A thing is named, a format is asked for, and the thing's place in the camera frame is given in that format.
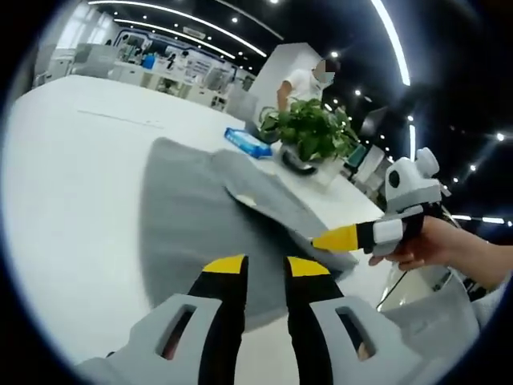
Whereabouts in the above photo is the grey and black plant pot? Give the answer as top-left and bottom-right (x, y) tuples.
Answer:
(278, 143), (320, 177)

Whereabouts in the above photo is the person's grey clothing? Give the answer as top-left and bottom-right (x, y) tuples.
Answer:
(376, 275), (513, 385)

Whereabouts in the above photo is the grey office chair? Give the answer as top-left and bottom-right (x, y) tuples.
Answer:
(227, 89), (258, 122)

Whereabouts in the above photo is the grey towel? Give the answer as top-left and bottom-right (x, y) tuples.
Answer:
(143, 136), (360, 334)

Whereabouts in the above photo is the long ceiling light strip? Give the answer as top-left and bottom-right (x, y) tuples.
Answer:
(370, 0), (412, 87)

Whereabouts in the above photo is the teal chair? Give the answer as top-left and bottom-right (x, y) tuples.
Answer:
(345, 144), (368, 170)

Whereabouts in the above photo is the green leafy plant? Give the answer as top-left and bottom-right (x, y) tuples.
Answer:
(259, 97), (361, 162)

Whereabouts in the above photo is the person's right hand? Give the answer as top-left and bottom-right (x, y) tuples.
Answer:
(368, 216), (458, 272)

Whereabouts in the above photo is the blue wipes packet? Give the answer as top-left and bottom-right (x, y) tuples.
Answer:
(224, 127), (274, 160)

